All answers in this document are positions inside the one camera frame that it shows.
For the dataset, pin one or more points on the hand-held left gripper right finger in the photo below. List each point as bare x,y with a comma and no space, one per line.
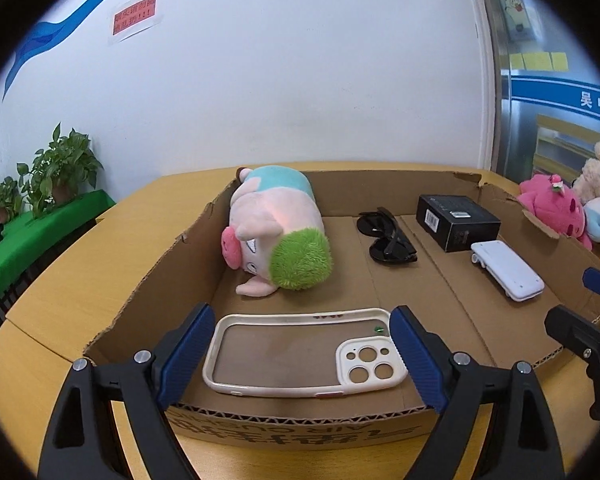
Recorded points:
420,360

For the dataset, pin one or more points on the blue window banner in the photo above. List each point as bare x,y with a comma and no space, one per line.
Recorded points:
555,95

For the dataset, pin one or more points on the magenta plush toy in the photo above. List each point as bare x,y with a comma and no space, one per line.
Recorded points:
550,202

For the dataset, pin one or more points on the yellow shelf behind glass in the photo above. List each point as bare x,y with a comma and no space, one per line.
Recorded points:
570,140

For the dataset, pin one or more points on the cartoon sheep poster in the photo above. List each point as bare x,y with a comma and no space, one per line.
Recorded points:
517,10

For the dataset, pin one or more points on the brown cardboard box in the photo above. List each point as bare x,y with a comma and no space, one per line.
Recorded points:
430,300

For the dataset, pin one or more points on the green cloth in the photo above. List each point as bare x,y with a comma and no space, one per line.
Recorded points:
45,225

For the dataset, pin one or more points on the cream clear phone case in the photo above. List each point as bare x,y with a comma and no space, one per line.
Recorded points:
367,365

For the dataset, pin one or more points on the small green potted plant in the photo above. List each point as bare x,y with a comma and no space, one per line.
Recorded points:
2,197

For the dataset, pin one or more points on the small black product box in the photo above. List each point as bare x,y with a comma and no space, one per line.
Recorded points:
455,220

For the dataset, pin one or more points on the red paper wall sign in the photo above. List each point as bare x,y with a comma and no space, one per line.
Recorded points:
136,17

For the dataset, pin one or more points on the white gadget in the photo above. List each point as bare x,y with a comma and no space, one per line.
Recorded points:
507,270

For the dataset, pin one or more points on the pink pig plush toy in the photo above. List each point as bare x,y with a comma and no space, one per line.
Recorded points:
275,210

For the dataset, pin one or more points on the black sunglasses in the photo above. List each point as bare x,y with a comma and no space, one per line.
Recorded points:
392,247

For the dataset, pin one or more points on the yellow sticky note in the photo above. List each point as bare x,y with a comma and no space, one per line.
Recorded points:
529,60
543,60
558,61
517,60

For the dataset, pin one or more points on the blue wave wall decal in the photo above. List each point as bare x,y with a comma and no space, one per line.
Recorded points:
55,30

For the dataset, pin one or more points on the large green potted plant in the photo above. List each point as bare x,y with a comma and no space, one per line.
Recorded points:
62,165

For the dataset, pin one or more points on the dark slatted rack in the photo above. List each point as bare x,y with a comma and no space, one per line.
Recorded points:
5,300

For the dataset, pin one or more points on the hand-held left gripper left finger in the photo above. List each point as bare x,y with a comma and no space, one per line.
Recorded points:
185,355

